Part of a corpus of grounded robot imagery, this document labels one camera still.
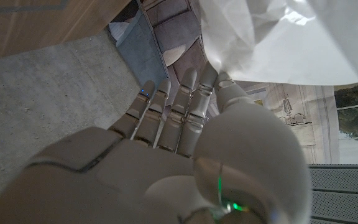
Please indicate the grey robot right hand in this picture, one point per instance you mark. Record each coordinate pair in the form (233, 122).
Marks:
(135, 174)

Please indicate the white shipping label paper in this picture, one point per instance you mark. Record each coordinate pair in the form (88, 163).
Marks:
(284, 46)

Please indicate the blue grey leaning board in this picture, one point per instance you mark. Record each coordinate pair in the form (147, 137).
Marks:
(145, 53)

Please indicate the printed sofa room backdrop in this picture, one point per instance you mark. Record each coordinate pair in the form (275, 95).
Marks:
(322, 124)

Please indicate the grey perforated metal panel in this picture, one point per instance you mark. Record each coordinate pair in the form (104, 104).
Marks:
(343, 196)

